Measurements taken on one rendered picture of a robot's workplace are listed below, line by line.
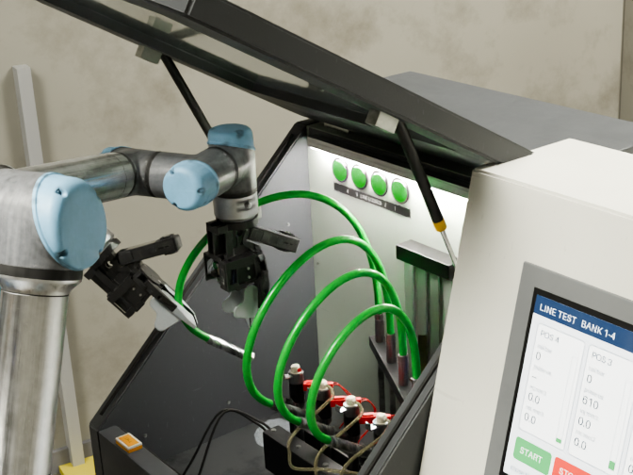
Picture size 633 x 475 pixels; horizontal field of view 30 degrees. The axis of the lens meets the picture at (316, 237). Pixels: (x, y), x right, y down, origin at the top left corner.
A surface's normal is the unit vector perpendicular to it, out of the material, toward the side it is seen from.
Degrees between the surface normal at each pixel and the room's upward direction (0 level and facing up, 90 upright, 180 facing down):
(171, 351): 90
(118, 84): 90
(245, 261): 90
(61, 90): 90
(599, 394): 76
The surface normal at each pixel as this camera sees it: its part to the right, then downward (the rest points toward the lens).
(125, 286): 0.03, 0.14
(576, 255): -0.78, 0.03
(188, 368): 0.61, 0.26
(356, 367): -0.79, 0.25
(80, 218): 0.90, -0.01
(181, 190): -0.44, 0.35
